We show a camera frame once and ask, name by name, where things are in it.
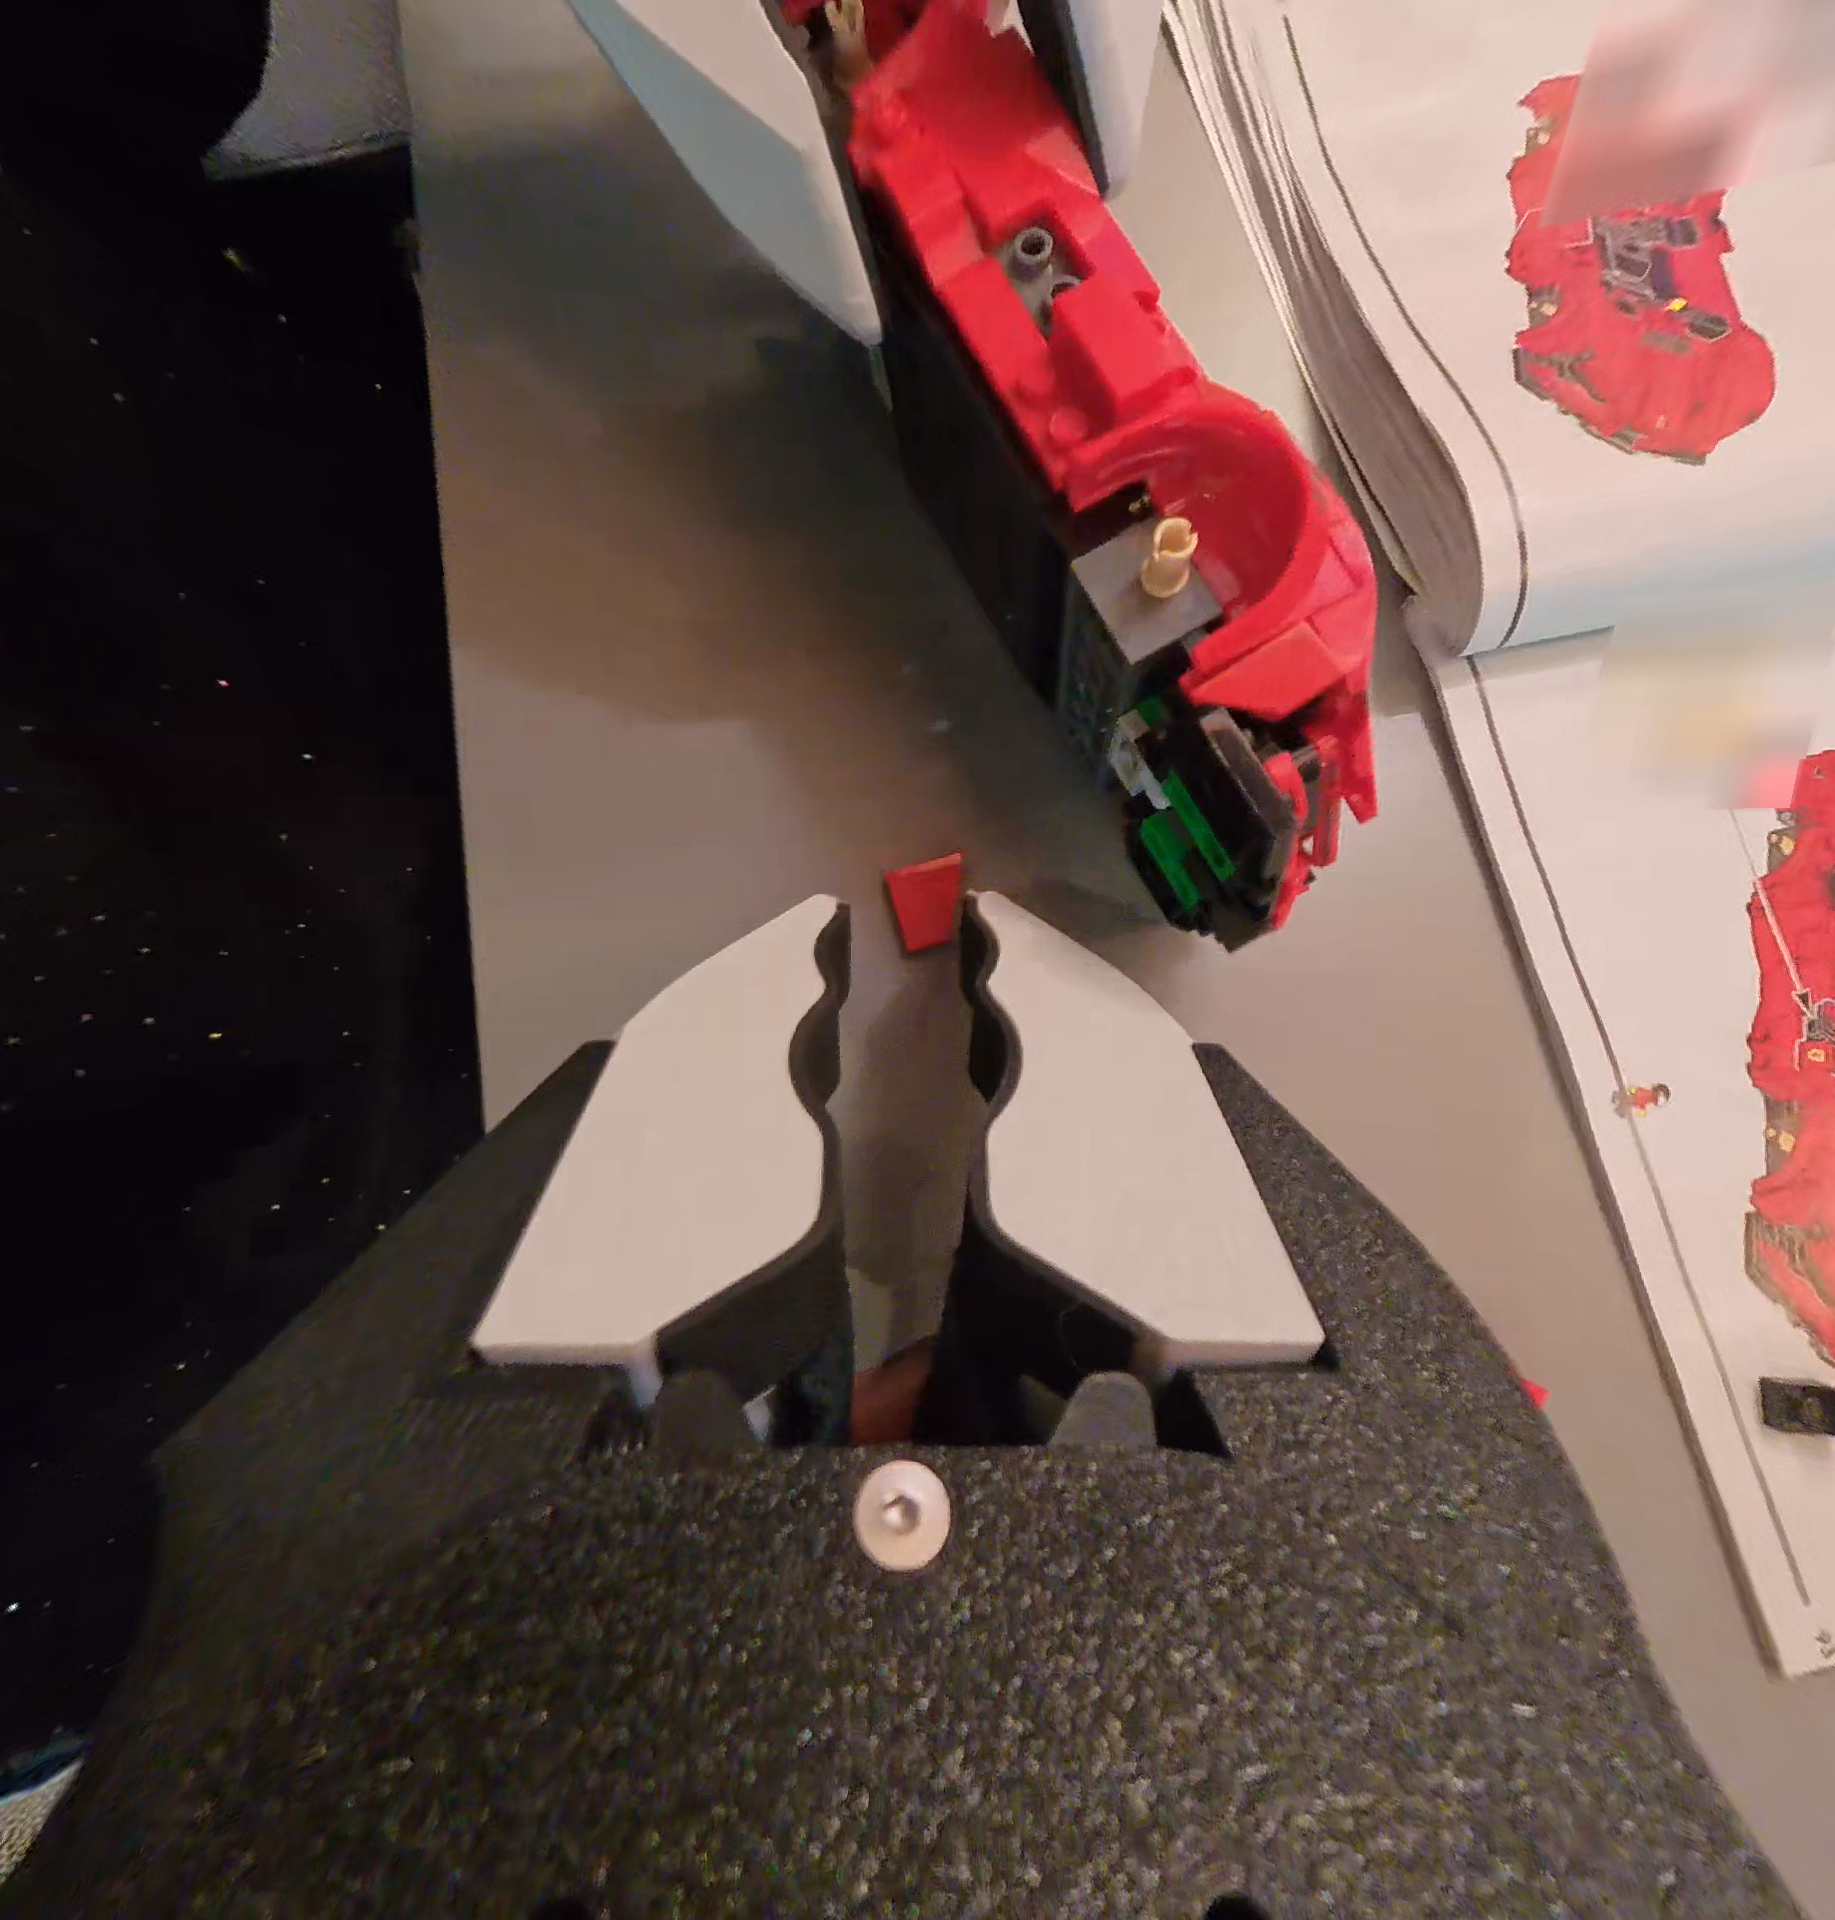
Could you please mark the red lego car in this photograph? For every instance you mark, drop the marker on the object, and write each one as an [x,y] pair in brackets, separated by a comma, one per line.
[1008,301]

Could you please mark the lego instruction booklet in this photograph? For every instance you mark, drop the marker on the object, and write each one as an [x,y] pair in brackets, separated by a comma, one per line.
[1638,975]

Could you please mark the black lego piece red tip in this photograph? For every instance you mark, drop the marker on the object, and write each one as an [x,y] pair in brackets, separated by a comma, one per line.
[1809,1411]

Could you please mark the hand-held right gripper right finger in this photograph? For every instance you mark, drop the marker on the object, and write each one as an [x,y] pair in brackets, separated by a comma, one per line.
[1142,1201]

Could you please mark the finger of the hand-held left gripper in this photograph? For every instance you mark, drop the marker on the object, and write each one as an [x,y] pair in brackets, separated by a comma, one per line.
[1104,75]
[738,134]

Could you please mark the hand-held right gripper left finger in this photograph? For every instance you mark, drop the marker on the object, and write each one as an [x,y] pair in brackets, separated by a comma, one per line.
[678,1184]

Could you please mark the red lego wedge tile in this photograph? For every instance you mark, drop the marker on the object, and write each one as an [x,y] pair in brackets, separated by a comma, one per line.
[924,905]

